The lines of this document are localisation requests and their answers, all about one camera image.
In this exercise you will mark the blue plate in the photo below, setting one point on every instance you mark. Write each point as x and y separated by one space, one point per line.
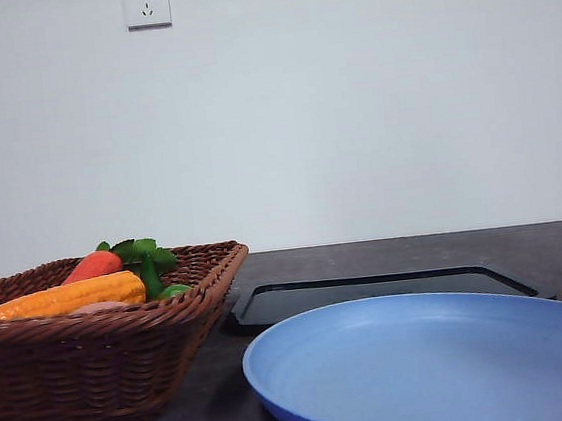
437 356

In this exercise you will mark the brown egg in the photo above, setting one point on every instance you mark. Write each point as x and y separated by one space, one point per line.
100 306

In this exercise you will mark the brown wicker basket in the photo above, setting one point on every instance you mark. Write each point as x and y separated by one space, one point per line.
111 361

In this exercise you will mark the black serving tray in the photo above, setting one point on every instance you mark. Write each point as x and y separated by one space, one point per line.
264 306

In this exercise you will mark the green toy lime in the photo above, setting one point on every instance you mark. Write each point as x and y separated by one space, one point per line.
175 289

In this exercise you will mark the green leafy toy vegetable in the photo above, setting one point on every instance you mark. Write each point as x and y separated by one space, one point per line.
144 257

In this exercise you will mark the yellow toy corn cob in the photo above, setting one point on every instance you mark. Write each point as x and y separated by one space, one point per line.
64 298

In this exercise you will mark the orange toy carrot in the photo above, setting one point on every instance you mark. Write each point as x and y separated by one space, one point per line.
95 264

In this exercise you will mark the white wall socket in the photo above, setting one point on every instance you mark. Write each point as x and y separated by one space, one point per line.
143 15

